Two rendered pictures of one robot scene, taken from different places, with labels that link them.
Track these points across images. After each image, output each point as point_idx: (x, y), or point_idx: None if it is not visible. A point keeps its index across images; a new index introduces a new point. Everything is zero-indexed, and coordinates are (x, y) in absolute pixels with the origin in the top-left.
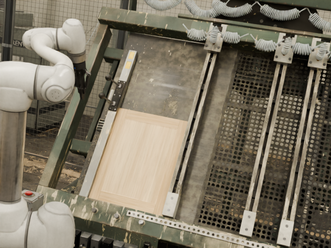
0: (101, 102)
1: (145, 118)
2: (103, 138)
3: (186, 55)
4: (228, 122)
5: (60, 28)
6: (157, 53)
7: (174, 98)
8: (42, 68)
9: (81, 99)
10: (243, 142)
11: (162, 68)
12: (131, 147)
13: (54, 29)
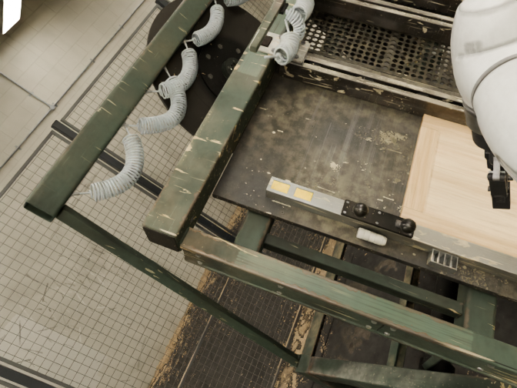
0: (368, 272)
1: (422, 177)
2: (479, 252)
3: (287, 108)
4: (417, 71)
5: (499, 52)
6: (275, 150)
7: (374, 134)
8: None
9: (510, 204)
10: (450, 61)
11: (310, 145)
12: (485, 205)
13: (516, 63)
